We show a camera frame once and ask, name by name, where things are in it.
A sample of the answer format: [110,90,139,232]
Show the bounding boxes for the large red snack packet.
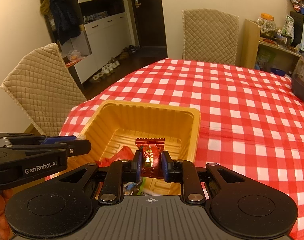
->
[96,146,134,167]

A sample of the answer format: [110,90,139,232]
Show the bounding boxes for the far quilted beige chair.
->
[182,9,239,65]

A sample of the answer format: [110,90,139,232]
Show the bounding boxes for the orange lid snack jar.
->
[256,13,276,38]

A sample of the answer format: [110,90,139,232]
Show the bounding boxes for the left hand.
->
[0,189,13,239]

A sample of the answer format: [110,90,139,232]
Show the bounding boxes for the wooden side shelf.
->
[240,19,300,75]

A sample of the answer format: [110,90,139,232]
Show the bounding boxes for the red gold candy packet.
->
[136,138,165,179]

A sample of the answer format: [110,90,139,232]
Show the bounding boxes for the quilted beige chair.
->
[0,43,86,137]
[182,9,239,65]

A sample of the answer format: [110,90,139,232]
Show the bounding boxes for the hanging dark coat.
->
[40,0,80,44]

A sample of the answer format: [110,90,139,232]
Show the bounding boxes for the dark wooden door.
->
[131,0,166,48]

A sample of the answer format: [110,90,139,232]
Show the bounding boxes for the left quilted beige chair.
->
[0,43,86,137]

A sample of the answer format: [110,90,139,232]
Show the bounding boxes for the yellow plastic tray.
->
[67,100,201,197]

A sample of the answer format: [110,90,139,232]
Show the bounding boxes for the red white checkered tablecloth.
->
[60,59,304,239]

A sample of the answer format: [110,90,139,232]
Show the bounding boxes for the green long snack packet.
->
[123,177,153,196]

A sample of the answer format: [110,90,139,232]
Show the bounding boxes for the dark glass jar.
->
[291,53,304,102]

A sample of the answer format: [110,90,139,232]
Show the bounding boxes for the white shoe cabinet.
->
[61,0,132,84]

